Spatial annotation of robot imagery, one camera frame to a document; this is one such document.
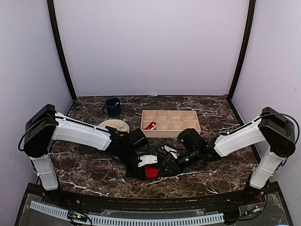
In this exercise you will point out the cream plate with bird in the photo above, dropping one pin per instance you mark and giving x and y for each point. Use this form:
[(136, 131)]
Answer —
[(117, 124)]

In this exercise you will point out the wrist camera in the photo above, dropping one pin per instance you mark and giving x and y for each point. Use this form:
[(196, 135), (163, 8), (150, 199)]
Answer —
[(138, 139), (171, 151)]

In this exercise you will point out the dark blue mug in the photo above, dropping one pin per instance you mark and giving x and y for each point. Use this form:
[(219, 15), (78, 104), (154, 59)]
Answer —
[(112, 107)]

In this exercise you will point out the black frame post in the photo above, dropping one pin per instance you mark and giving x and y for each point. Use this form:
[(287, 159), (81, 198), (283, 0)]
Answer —
[(59, 48), (243, 49)]

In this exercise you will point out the right black frame post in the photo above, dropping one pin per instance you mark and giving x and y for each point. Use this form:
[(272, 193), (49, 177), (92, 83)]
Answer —
[(243, 49)]

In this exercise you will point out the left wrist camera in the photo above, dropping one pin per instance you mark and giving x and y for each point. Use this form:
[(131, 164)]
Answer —
[(138, 139)]

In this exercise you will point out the white slotted cable duct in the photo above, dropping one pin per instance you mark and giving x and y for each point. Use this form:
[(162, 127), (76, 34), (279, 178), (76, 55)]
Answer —
[(126, 218)]

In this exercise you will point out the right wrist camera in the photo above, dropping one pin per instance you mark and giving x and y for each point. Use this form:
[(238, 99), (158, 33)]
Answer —
[(171, 151)]

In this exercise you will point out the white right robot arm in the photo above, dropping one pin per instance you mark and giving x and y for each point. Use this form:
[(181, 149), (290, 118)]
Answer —
[(281, 132)]

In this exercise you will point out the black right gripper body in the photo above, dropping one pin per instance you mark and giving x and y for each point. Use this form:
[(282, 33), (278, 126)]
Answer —
[(193, 155)]

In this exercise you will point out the left black frame post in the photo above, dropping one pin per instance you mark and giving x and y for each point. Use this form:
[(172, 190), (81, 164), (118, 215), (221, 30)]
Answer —
[(59, 48)]

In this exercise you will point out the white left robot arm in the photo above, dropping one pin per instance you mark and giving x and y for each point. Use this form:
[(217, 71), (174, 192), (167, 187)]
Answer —
[(48, 125)]

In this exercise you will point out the small circuit board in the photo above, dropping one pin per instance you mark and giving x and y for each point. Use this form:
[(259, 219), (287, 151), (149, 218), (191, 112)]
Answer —
[(76, 217)]

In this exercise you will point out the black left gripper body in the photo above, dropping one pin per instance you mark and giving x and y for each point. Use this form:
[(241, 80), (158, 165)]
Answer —
[(127, 157)]

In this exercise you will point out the red sock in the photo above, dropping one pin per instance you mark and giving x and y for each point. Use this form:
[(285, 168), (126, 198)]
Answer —
[(151, 126), (150, 172)]

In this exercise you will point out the black front table rail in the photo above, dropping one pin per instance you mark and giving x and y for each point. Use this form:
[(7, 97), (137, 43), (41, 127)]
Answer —
[(93, 203)]

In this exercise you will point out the wooden compartment tray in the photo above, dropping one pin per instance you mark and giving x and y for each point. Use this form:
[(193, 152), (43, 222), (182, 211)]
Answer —
[(169, 123)]

